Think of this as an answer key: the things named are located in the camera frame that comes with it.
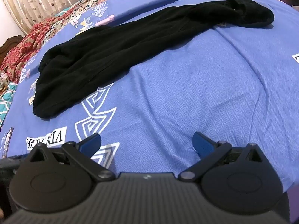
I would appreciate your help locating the teal patterned pillow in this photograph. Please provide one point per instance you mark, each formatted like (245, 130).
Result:
(5, 102)

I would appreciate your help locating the beige leaf-patterned curtain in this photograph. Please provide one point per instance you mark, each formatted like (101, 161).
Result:
(28, 2)

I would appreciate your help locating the carved wooden headboard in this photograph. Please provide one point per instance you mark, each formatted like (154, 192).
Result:
(9, 45)

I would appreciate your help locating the crumpled floral cloth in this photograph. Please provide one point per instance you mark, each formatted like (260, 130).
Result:
(3, 81)

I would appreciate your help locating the red floral blanket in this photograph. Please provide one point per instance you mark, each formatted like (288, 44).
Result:
(21, 49)

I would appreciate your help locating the black pants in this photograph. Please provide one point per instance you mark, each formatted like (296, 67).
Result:
(116, 46)

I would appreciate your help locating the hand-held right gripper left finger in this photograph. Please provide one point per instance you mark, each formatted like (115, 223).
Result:
(90, 143)

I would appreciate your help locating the patchwork quilt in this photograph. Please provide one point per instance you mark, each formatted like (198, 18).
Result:
(88, 7)

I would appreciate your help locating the blue printed bedsheet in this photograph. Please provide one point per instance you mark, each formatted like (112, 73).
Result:
(186, 86)

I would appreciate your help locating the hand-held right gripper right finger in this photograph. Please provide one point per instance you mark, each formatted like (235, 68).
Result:
(202, 144)

